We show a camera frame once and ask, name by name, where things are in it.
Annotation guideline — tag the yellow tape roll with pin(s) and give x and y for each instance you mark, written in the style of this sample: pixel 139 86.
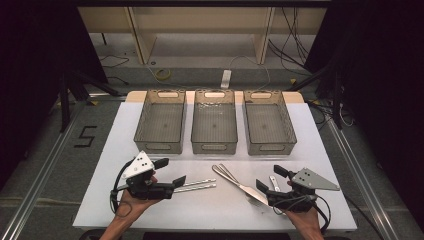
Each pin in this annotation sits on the yellow tape roll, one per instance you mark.
pixel 158 74

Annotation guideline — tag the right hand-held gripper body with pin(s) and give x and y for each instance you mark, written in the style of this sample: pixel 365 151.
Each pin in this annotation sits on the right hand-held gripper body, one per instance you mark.
pixel 308 181

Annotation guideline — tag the white power strip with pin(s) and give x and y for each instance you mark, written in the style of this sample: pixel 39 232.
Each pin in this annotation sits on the white power strip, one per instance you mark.
pixel 226 79

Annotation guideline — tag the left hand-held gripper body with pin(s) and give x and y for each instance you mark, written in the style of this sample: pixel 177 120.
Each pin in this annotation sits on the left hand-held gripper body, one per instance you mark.
pixel 140 166

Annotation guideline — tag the transparent grey plastic bin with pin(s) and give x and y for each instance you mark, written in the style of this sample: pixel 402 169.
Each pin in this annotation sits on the transparent grey plastic bin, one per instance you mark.
pixel 214 123
pixel 161 123
pixel 268 125

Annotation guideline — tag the person's right hand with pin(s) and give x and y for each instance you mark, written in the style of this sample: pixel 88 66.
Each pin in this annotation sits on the person's right hand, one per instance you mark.
pixel 306 220

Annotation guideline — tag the white table cover board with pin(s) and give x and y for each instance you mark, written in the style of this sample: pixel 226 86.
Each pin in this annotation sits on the white table cover board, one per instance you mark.
pixel 200 210

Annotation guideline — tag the metal knife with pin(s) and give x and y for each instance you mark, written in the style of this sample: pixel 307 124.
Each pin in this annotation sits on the metal knife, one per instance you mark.
pixel 256 196

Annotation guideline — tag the black curtain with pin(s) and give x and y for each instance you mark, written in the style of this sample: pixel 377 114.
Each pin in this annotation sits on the black curtain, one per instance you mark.
pixel 26 66
pixel 383 66

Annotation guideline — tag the black metal stand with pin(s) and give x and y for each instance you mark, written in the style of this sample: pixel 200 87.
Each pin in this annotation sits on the black metal stand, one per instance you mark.
pixel 64 106
pixel 337 106

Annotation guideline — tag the beige wooden shelf unit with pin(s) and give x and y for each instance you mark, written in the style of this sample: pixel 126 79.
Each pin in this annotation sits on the beige wooden shelf unit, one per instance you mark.
pixel 200 20

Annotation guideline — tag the person's left hand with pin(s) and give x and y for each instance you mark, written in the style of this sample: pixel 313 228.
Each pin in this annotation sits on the person's left hand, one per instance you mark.
pixel 130 206

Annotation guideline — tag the aluminium floor rail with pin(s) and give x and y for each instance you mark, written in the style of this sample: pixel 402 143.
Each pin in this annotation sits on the aluminium floor rail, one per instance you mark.
pixel 360 180
pixel 40 180

